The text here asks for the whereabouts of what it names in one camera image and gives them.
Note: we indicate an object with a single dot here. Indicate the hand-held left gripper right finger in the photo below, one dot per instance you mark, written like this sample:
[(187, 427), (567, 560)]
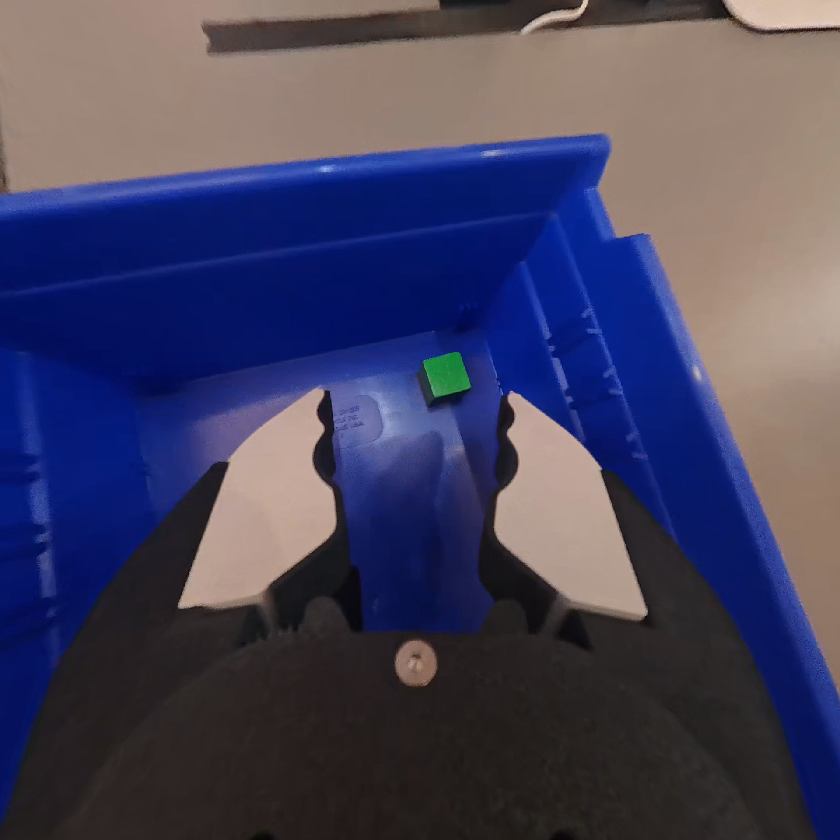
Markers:
[(564, 531)]

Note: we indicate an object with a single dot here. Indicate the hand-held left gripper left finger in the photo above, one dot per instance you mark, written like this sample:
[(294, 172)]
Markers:
[(262, 525)]

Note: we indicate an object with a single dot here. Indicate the green wooden cube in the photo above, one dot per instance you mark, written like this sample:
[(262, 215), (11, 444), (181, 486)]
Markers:
[(445, 375)]

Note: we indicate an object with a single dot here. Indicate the blue plastic bin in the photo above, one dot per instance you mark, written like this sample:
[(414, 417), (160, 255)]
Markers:
[(262, 295)]

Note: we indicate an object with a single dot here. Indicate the white tablet stand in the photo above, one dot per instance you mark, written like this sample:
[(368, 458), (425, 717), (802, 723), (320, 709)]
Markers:
[(787, 13)]

